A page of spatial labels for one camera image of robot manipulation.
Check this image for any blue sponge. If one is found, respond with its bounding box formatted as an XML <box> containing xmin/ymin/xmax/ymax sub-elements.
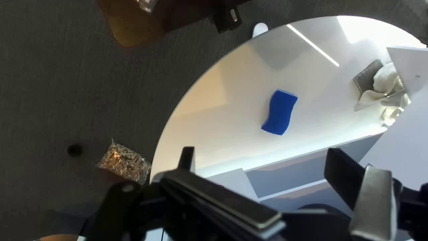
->
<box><xmin>259</xmin><ymin>89</ymin><xmax>300</xmax><ymax>137</ymax></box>

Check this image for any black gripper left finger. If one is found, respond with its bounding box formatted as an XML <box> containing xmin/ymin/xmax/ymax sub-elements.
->
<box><xmin>155</xmin><ymin>169</ymin><xmax>288</xmax><ymax>241</ymax></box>

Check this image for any glittery plastic bag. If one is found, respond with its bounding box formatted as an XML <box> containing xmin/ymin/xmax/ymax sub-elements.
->
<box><xmin>95</xmin><ymin>138</ymin><xmax>154</xmax><ymax>185</ymax></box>

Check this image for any white toy kitchen unit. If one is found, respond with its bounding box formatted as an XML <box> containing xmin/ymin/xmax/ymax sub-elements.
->
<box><xmin>195</xmin><ymin>129</ymin><xmax>389</xmax><ymax>216</ymax></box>

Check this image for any flat white table foot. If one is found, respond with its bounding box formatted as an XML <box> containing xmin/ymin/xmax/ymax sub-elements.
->
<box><xmin>250</xmin><ymin>22</ymin><xmax>270</xmax><ymax>40</ymax></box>

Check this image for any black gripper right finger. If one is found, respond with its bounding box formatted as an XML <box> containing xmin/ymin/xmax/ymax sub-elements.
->
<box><xmin>324</xmin><ymin>146</ymin><xmax>399</xmax><ymax>241</ymax></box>

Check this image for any small black floor socket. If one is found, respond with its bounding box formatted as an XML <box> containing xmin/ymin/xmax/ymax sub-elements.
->
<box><xmin>65</xmin><ymin>142</ymin><xmax>84</xmax><ymax>158</ymax></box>

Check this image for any black upright bracket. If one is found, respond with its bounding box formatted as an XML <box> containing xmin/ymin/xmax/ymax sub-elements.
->
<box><xmin>207</xmin><ymin>0</ymin><xmax>246</xmax><ymax>35</ymax></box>

